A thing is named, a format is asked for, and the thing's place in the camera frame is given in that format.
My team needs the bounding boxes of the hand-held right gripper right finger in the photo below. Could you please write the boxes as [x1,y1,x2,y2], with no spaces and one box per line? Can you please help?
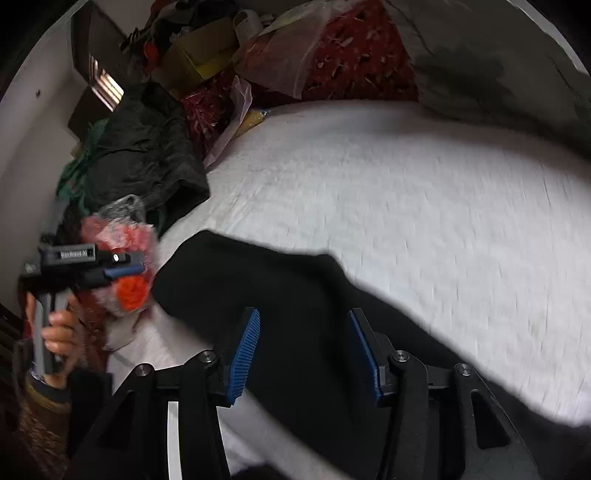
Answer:
[348,308,541,480]

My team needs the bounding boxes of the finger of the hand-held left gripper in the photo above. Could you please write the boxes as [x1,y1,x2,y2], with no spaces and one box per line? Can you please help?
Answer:
[95,250,133,269]
[85,264,144,289]

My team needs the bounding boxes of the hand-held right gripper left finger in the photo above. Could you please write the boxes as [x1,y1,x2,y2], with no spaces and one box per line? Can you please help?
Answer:
[65,307,260,480]

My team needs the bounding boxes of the black pants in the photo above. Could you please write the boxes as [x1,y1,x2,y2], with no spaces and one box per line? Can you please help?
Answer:
[152,229,591,480]

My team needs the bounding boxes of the person's left hand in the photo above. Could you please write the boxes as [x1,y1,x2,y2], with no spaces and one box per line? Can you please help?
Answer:
[41,310,79,367]

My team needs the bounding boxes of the plastic bag with orange contents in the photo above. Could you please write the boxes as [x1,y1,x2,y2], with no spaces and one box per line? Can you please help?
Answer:
[81,194,160,320]

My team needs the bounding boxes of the green cloth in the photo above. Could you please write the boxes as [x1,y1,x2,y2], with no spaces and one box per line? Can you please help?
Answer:
[56,120,99,215]

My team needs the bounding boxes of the dark crumpled cloth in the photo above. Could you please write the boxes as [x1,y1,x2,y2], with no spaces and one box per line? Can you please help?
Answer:
[85,83,211,236]

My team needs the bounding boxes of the brown woven basket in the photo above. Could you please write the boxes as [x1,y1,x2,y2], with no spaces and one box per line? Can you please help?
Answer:
[17,383,71,468]

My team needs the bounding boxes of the small red bedding in plastic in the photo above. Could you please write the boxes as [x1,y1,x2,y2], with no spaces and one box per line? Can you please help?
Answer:
[180,74,252,160]

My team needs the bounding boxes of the white quilted bed cover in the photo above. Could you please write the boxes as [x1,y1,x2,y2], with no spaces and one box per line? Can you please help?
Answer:
[106,99,591,480]

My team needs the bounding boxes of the window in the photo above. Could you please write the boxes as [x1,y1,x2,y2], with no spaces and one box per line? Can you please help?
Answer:
[88,54,125,112]

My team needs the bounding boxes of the yellow packet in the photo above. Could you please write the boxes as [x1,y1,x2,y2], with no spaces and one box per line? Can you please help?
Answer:
[235,108,269,139]

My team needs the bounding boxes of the yellow cardboard box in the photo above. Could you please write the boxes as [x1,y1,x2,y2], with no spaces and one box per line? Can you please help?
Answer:
[161,18,241,88]

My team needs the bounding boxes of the pile of assorted clothes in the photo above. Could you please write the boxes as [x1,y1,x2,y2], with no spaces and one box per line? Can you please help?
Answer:
[121,0,241,63]

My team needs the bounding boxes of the grey patterned pillow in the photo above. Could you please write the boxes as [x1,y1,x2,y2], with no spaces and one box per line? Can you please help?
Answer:
[383,0,591,153]

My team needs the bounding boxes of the large red bedding in plastic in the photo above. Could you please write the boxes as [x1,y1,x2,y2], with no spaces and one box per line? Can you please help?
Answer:
[233,0,419,102]

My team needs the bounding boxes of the dark wooden window frame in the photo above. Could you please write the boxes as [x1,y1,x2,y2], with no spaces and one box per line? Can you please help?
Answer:
[68,4,139,136]

